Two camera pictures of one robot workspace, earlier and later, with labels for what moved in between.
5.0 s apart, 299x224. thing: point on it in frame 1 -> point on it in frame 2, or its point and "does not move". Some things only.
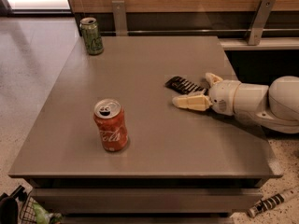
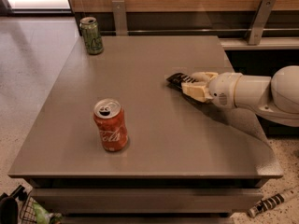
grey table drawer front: (146, 201) does not move
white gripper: (223, 97) -> (222, 89)
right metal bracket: (263, 11) does not move
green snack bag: (43, 217) does not move
